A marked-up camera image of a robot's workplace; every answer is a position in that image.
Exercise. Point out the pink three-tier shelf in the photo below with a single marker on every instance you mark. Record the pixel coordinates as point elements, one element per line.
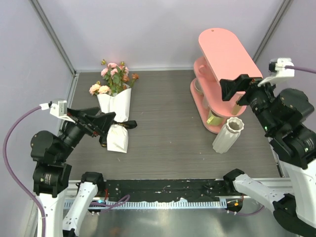
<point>226,58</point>

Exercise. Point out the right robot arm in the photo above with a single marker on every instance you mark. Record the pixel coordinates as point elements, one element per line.
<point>281,116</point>

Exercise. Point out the pink rose bouquet flowers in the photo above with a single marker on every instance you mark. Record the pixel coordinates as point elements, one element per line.
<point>116,78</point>

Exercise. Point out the white wrapping paper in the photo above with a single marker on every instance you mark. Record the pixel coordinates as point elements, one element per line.
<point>117,138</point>

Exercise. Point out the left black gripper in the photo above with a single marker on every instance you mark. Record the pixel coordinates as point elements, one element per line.
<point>99,122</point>

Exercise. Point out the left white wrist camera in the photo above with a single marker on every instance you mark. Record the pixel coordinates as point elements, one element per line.
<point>58,107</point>

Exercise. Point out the white ribbed vase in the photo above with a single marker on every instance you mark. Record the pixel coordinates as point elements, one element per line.
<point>228,134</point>

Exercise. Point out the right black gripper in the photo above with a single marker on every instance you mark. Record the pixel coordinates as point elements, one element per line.
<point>242,82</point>

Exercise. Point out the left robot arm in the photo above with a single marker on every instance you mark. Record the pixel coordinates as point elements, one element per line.
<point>51,174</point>

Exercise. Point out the yellow-green mug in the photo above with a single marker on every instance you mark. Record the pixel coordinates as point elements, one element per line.
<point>214,119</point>

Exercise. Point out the pink cup on shelf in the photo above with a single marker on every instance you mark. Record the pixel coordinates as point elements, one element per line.
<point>204,70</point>

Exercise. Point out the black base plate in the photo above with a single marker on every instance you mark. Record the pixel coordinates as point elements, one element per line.
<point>165,190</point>

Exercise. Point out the white slotted cable duct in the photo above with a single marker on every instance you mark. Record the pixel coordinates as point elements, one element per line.
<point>181,204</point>

